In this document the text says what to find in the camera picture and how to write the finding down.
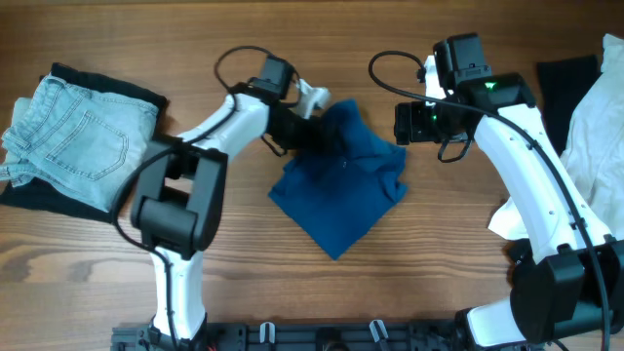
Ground blue t-shirt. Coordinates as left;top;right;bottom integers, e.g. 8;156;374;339
268;99;408;260

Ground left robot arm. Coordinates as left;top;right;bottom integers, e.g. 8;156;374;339
131;55;331;350

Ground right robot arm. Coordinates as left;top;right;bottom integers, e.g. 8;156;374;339
394;33;623;350

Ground black garment with logo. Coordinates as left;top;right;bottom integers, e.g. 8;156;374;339
536;55;601;156

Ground white garment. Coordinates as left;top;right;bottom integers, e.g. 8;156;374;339
487;32;624;243

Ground folded light blue jeans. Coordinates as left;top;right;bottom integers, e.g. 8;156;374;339
1;74;159;212

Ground folded black garment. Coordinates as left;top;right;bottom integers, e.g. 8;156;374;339
1;62;167;222

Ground right black cable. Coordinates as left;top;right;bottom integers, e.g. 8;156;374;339
368;50;613;351

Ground black cable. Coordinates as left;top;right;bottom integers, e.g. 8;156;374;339
368;50;613;351
109;45;274;350

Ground left black cable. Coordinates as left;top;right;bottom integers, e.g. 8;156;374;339
109;45;274;350

